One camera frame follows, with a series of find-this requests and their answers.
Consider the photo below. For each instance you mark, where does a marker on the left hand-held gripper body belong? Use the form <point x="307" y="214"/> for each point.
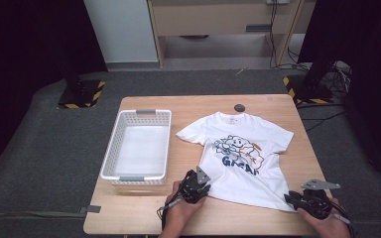
<point x="191" y="190"/>

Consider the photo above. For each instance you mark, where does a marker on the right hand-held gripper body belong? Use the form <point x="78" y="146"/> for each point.
<point x="316" y="203"/>

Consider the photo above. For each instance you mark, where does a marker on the white printed t-shirt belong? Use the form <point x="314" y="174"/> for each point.
<point x="244" y="165"/>

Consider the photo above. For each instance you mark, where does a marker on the white plastic basket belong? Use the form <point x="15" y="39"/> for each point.
<point x="112" y="155"/>

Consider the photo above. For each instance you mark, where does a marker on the person's right hand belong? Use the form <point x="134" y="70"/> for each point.
<point x="330" y="226"/>

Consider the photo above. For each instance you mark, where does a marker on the person's left hand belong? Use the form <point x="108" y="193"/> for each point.
<point x="178" y="218"/>

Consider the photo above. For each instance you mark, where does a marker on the round grey table grommet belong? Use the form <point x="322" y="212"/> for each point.
<point x="239" y="107"/>

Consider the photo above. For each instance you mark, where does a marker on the grey tape strip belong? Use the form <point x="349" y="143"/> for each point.
<point x="92" y="209"/>

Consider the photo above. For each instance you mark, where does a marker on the black stand with striped base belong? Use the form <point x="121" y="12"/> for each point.
<point x="79" y="94"/>
<point x="307" y="92"/>

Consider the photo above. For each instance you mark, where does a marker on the small stick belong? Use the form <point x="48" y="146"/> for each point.
<point x="241" y="71"/>

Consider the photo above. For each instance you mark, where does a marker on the black curtain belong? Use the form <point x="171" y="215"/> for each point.
<point x="13" y="49"/>
<point x="370" y="49"/>

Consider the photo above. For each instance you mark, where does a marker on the light wooden desk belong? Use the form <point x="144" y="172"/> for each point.
<point x="211" y="20"/>

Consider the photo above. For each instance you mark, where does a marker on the white partition panel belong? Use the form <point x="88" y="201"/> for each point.
<point x="122" y="29"/>

